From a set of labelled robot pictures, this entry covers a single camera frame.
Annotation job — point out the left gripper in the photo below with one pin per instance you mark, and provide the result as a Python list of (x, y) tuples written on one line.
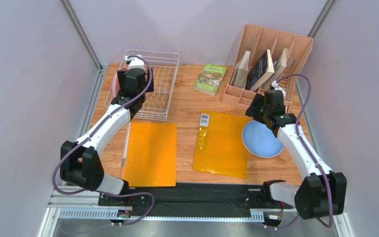
[(121, 76)]

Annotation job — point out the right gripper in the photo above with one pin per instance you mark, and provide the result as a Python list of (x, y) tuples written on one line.
[(252, 108)]

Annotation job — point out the blue plate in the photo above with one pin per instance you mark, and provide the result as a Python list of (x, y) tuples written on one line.
[(260, 141)]

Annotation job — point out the pink plate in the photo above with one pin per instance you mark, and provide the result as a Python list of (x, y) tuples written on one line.
[(115, 85)]

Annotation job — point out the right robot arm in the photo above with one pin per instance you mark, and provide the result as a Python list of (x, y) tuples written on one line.
[(322, 191)]

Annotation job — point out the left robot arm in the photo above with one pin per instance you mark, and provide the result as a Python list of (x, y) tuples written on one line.
[(80, 163)]

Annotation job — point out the black book in organizer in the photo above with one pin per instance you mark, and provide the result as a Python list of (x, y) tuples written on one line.
[(260, 72)]

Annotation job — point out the beige book in organizer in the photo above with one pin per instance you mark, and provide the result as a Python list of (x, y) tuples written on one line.
[(240, 73)]

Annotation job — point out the tan book in organizer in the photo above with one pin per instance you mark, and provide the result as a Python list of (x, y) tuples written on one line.
[(279, 66)]

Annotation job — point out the right orange folder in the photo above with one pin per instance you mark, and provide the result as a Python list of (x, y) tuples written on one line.
[(219, 147)]

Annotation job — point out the orange folder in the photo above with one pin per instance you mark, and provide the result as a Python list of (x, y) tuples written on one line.
[(150, 155), (219, 147)]

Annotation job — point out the green treehouse book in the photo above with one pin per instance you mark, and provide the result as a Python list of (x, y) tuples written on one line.
[(210, 79)]

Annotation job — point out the pink file organizer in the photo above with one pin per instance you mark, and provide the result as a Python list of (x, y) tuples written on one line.
[(257, 40)]

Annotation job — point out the left orange folder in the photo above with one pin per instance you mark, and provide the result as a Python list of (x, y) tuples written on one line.
[(150, 155)]

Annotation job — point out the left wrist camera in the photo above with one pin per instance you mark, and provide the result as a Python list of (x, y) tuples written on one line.
[(133, 62)]

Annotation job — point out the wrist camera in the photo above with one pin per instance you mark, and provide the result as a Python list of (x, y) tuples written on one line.
[(133, 62), (276, 86)]

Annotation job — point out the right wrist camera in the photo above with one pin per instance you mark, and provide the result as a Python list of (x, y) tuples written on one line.
[(276, 86)]

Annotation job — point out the white wire dish rack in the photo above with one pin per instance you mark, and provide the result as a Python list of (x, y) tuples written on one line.
[(165, 67)]

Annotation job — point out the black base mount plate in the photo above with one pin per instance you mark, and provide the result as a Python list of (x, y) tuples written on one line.
[(195, 200)]

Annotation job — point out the aluminium frame rail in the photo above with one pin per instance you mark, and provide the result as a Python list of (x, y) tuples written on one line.
[(71, 14)]

